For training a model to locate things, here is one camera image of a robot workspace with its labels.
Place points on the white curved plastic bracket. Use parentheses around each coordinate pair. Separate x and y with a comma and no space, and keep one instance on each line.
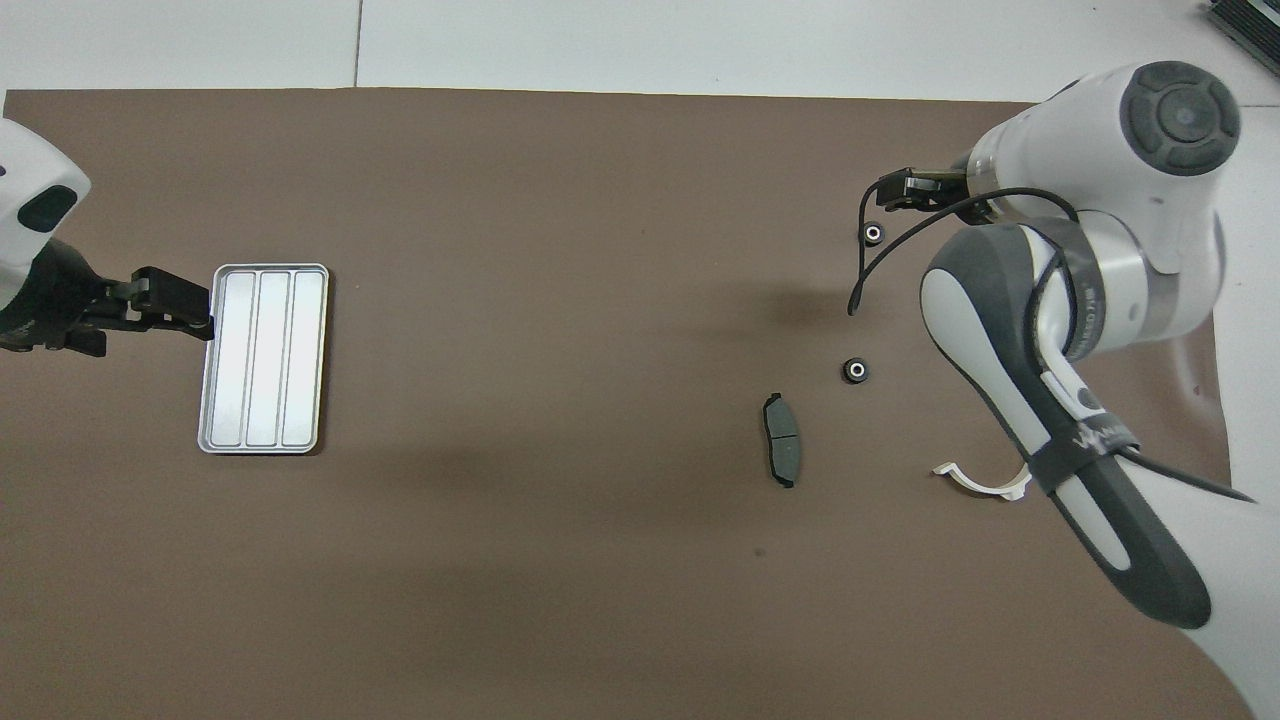
(985,487)

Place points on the long dark grey brake pad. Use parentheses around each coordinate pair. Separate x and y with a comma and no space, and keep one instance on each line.
(783,440)

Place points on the brown table mat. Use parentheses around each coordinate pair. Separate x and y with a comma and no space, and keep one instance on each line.
(550,300)

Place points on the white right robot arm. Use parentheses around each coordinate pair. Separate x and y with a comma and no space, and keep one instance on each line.
(1100,150)

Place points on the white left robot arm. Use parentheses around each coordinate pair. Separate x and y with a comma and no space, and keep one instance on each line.
(25,150)

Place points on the silver ribbed metal tray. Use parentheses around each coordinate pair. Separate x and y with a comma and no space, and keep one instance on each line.
(265,360)

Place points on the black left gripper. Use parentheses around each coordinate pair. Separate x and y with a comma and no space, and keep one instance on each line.
(55,305)

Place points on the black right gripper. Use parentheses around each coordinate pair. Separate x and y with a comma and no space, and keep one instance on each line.
(940,192)

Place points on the grey finned metal device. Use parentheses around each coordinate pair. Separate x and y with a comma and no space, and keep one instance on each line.
(1250,25)

